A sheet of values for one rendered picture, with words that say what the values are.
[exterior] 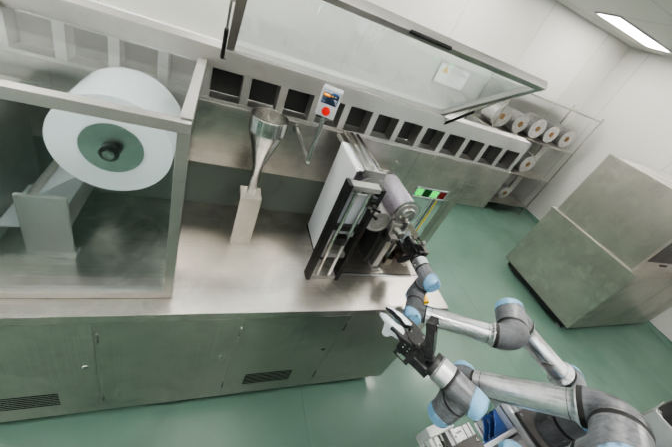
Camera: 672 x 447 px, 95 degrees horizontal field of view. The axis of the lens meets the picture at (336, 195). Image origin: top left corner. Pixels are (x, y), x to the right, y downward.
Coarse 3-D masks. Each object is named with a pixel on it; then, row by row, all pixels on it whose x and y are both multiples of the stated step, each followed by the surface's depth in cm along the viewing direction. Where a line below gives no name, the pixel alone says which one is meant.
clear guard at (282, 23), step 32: (256, 0) 87; (288, 0) 85; (320, 0) 83; (256, 32) 105; (288, 32) 102; (320, 32) 99; (352, 32) 97; (384, 32) 94; (320, 64) 123; (352, 64) 119; (384, 64) 116; (416, 64) 112; (448, 64) 109; (416, 96) 144; (448, 96) 138; (480, 96) 133
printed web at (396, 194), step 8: (360, 176) 132; (392, 176) 162; (384, 184) 159; (392, 184) 157; (400, 184) 157; (392, 192) 153; (400, 192) 151; (384, 200) 157; (392, 200) 150; (400, 200) 147; (408, 200) 147; (392, 208) 149; (328, 240) 149
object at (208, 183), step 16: (192, 176) 145; (208, 176) 147; (224, 176) 150; (240, 176) 152; (272, 176) 156; (288, 176) 159; (192, 192) 151; (208, 192) 153; (224, 192) 155; (272, 192) 163; (288, 192) 165; (304, 192) 168; (320, 192) 171; (272, 208) 169; (288, 208) 172; (304, 208) 175
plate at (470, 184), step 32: (224, 128) 134; (288, 128) 142; (192, 160) 140; (224, 160) 144; (288, 160) 152; (320, 160) 157; (384, 160) 167; (416, 160) 173; (448, 160) 179; (480, 192) 204
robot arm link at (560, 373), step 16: (496, 304) 136; (512, 304) 130; (496, 320) 129; (528, 320) 128; (544, 352) 129; (544, 368) 132; (560, 368) 130; (576, 368) 136; (560, 384) 130; (576, 384) 129
